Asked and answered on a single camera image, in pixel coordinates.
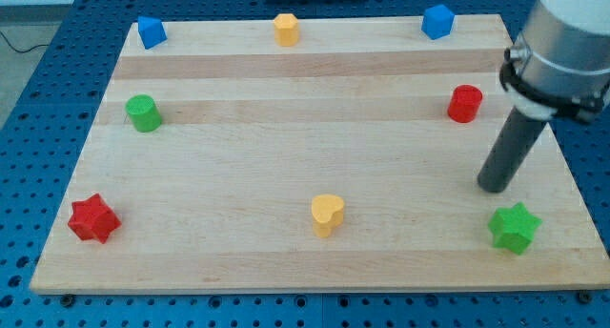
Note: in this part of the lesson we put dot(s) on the green star block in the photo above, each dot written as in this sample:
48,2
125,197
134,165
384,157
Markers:
513,228

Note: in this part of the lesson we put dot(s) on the yellow hexagon block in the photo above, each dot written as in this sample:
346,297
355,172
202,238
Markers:
286,29

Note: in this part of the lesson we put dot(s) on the red star block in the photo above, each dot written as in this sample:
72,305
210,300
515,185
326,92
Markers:
93,219

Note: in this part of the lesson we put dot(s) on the red cylinder block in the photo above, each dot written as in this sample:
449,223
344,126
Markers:
464,104

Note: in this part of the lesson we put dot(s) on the wooden board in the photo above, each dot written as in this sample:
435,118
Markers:
218,198

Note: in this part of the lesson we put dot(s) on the yellow heart block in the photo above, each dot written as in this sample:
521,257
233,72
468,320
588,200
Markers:
327,213

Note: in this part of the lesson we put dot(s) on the blue cube block right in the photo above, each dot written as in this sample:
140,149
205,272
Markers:
437,21

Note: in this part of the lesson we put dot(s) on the blue cube block left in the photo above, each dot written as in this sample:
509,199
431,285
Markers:
151,31

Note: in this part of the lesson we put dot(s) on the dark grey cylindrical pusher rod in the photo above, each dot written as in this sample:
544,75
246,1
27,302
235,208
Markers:
516,138

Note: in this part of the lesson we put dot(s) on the green cylinder block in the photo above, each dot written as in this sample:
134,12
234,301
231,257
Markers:
143,113

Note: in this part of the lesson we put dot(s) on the blue cube block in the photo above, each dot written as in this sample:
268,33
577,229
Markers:
151,31
437,21

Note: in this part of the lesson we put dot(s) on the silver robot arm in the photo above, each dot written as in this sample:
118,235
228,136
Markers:
559,63

